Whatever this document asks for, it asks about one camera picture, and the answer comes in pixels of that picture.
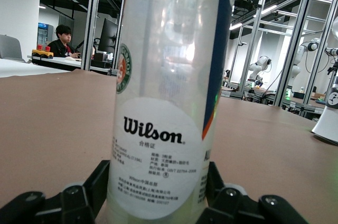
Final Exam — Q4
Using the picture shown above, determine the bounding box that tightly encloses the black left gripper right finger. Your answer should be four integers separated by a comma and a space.
200, 161, 310, 224

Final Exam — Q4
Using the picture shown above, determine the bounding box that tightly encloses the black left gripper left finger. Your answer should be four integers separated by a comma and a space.
0, 159, 111, 224

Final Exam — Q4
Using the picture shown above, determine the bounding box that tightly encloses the clear Wilson tennis ball can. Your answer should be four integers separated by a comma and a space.
106, 0, 240, 221

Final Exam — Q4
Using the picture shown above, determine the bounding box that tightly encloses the white desk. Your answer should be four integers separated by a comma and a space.
0, 56, 113, 78

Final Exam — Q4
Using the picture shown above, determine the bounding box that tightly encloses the yellow red toy truck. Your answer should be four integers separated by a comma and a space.
31, 45, 54, 59

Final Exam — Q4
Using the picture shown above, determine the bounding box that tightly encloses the seated person in black jacket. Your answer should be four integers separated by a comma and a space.
47, 24, 81, 59

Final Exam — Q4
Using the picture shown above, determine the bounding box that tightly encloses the grey chair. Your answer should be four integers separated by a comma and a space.
0, 34, 26, 63

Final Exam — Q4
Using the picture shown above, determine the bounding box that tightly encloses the black computer monitor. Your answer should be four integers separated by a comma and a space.
97, 17, 119, 54

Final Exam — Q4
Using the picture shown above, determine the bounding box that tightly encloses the blue drinks fridge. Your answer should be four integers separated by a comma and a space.
37, 22, 54, 46

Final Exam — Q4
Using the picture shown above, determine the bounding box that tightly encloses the aluminium frame post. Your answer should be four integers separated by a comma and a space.
274, 0, 319, 107
239, 0, 268, 94
80, 0, 104, 72

